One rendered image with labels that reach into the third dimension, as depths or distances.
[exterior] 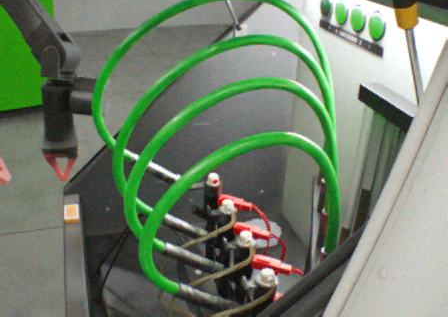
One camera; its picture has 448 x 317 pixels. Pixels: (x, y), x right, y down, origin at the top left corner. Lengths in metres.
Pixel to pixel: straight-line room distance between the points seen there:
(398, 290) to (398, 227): 0.05
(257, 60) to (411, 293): 0.76
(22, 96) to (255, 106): 3.19
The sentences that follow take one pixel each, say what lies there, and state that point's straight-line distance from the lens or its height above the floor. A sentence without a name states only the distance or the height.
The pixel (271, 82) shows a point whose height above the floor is 1.35.
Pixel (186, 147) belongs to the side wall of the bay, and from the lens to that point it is 1.09.
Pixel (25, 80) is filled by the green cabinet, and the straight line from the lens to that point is 4.08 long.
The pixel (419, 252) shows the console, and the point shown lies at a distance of 0.38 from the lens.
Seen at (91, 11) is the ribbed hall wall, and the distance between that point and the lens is 7.22.
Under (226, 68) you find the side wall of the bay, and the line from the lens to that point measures 1.04.
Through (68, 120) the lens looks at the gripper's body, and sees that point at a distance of 0.91.
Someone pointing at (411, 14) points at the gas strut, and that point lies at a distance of 0.40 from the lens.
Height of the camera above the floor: 1.52
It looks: 26 degrees down
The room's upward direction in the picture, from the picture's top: 3 degrees clockwise
